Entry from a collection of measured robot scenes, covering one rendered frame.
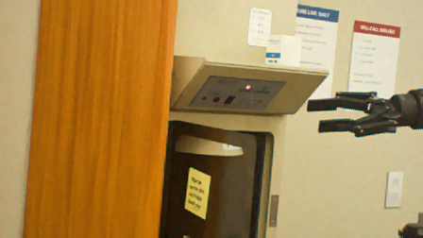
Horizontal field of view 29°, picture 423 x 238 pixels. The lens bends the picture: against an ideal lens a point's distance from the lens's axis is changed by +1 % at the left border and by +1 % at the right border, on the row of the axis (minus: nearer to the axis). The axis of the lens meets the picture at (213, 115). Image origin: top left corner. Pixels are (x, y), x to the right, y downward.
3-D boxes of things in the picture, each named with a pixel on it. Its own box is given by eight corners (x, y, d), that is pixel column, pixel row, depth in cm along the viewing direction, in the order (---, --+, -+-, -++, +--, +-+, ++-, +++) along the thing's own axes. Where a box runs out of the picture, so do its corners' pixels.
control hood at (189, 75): (163, 107, 156) (167, 55, 155) (288, 113, 176) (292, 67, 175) (198, 112, 147) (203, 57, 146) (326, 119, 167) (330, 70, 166)
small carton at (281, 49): (264, 64, 166) (267, 34, 166) (284, 66, 169) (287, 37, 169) (279, 65, 162) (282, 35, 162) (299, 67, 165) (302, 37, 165)
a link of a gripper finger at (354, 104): (385, 103, 185) (385, 100, 186) (335, 95, 186) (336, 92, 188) (382, 117, 187) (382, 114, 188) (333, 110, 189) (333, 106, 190)
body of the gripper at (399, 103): (406, 86, 188) (367, 88, 186) (421, 106, 182) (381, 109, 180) (399, 112, 193) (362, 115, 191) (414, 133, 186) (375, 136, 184)
